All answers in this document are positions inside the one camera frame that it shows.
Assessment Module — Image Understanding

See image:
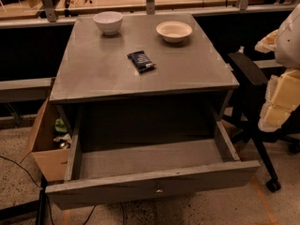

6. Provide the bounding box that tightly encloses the dark blue rxbar wrapper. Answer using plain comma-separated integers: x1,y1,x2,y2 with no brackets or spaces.
127,51,155,73

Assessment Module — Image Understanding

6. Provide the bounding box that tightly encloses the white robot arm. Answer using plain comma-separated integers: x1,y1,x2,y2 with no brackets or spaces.
255,5,300,132

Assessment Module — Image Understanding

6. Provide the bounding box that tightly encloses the metal drawer knob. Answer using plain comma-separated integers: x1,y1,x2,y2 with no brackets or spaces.
155,185,164,195

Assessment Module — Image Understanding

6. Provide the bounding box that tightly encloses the open grey top drawer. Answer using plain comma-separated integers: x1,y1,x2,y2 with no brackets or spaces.
46,123,260,210

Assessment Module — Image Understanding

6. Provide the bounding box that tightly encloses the white shallow bowl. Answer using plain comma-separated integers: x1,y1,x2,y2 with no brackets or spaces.
157,22,192,43

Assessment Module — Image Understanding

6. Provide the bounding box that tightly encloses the grey wooden cabinet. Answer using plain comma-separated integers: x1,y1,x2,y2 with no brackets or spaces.
51,14,238,151

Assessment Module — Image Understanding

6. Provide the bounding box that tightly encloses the white deep bowl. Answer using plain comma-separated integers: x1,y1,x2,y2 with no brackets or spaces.
93,11,123,35

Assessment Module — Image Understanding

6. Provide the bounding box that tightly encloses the white crumpled paper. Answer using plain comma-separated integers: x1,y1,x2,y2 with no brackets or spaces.
53,133,71,143

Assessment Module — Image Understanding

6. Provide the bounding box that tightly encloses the green crumpled trash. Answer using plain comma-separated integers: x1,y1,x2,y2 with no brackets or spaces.
54,118,67,133

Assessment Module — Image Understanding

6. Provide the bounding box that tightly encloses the cardboard box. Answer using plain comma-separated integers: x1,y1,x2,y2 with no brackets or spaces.
21,99,69,182

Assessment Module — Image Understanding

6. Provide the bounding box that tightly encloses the black floor cable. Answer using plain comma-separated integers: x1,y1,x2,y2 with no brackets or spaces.
0,155,98,225

